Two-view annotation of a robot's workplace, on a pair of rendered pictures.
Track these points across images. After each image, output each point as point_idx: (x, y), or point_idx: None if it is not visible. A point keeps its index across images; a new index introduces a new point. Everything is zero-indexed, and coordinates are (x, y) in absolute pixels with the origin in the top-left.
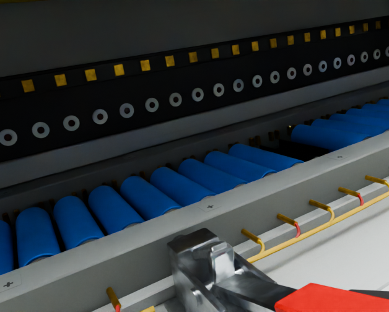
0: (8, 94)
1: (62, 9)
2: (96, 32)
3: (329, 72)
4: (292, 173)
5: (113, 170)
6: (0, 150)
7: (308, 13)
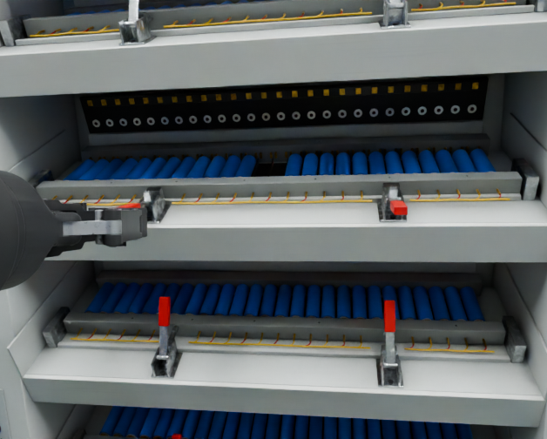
0: (151, 102)
1: None
2: None
3: (366, 118)
4: (218, 179)
5: (187, 150)
6: (147, 126)
7: None
